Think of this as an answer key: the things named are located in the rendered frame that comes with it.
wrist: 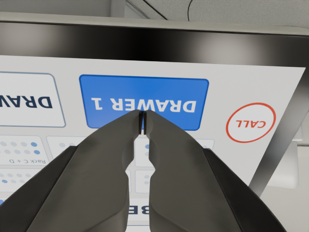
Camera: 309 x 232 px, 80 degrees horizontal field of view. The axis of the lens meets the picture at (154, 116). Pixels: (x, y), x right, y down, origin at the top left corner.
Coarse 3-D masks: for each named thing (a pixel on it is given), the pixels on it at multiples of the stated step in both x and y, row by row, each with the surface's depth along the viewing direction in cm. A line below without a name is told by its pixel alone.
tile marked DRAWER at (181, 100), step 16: (80, 80) 13; (96, 80) 13; (112, 80) 13; (128, 80) 13; (144, 80) 13; (160, 80) 13; (176, 80) 13; (192, 80) 13; (208, 80) 13; (96, 96) 14; (112, 96) 14; (128, 96) 14; (144, 96) 14; (160, 96) 14; (176, 96) 14; (192, 96) 14; (96, 112) 15; (112, 112) 15; (160, 112) 15; (176, 112) 15; (192, 112) 15; (96, 128) 15; (192, 128) 16
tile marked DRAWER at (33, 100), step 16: (0, 80) 13; (16, 80) 13; (32, 80) 13; (48, 80) 13; (0, 96) 14; (16, 96) 14; (32, 96) 14; (48, 96) 14; (0, 112) 14; (16, 112) 14; (32, 112) 14; (48, 112) 14
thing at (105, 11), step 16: (0, 0) 23; (16, 0) 23; (32, 0) 23; (48, 0) 23; (64, 0) 23; (80, 0) 23; (96, 0) 23; (112, 0) 24; (96, 16) 23; (112, 16) 24
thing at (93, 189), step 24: (120, 120) 10; (96, 144) 8; (120, 144) 9; (72, 168) 7; (96, 168) 7; (120, 168) 7; (72, 192) 6; (96, 192) 6; (120, 192) 6; (48, 216) 6; (72, 216) 6; (96, 216) 6; (120, 216) 6
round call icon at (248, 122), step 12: (240, 108) 15; (252, 108) 15; (264, 108) 15; (276, 108) 15; (228, 120) 15; (240, 120) 15; (252, 120) 15; (264, 120) 15; (276, 120) 15; (228, 132) 16; (240, 132) 16; (252, 132) 16; (264, 132) 16; (252, 144) 17; (264, 144) 17
